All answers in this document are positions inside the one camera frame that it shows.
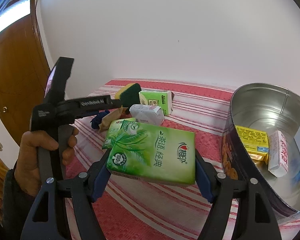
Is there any brown snack wrapper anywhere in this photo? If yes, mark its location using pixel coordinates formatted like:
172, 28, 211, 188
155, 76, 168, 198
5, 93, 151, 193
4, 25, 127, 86
99, 107, 128, 132

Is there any dark blue cloth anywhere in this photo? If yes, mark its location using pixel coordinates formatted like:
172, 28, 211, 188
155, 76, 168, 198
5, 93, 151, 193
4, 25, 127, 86
90, 110, 110, 129

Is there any yellow snack packet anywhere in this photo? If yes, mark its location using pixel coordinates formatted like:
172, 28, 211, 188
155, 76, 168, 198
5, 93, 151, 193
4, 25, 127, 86
235, 125, 269, 164

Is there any green tea tissue pack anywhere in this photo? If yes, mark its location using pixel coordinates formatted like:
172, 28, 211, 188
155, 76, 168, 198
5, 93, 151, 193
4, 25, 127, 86
107, 121, 196, 186

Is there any light green tissue pack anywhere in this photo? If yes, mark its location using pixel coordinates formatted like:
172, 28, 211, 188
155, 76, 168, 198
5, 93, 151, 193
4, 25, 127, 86
139, 90, 173, 115

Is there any white paper packet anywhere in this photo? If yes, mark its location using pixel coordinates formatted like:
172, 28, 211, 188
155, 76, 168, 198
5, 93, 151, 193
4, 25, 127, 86
129, 104, 164, 126

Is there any brown wooden door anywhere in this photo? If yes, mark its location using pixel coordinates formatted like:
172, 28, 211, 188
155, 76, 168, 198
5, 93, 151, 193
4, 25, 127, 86
0, 0, 50, 144

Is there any small green tissue pack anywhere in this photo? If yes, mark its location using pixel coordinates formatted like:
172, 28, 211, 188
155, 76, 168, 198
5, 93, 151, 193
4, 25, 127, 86
102, 118, 136, 149

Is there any round metal cookie tin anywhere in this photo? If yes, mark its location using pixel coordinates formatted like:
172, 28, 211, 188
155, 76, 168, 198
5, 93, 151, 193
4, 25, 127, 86
221, 83, 300, 220

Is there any left forearm dark sleeve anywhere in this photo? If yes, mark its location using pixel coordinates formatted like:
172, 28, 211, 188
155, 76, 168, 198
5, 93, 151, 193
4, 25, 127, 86
2, 164, 35, 239

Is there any person's left hand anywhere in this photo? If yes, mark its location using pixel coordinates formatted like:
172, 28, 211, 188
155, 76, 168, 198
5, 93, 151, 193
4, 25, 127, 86
14, 131, 59, 197

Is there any yellow green scrub sponge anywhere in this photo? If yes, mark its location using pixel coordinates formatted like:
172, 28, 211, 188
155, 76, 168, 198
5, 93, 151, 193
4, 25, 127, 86
115, 83, 141, 108

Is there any red white striped bedspread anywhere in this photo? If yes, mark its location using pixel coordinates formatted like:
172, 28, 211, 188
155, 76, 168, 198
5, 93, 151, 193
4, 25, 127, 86
65, 78, 300, 240

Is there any white red small box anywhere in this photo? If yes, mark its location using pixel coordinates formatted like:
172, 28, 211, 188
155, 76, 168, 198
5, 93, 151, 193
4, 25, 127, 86
268, 130, 288, 178

